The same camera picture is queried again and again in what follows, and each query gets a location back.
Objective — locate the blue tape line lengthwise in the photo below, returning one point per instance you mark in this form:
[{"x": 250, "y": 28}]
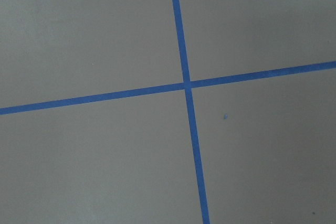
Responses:
[{"x": 191, "y": 111}]

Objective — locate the blue tape line crosswise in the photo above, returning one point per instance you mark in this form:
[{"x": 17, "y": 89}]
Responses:
[{"x": 168, "y": 88}]

